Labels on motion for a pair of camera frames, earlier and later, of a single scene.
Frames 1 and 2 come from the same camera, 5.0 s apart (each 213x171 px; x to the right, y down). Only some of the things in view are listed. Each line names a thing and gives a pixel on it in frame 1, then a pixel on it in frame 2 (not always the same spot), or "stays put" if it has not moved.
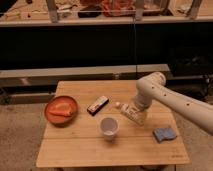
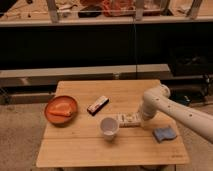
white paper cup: x=109 y=126 stays put
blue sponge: x=164 y=133 stays put
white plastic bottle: x=132 y=113 to x=129 y=120
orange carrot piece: x=61 y=109 stays put
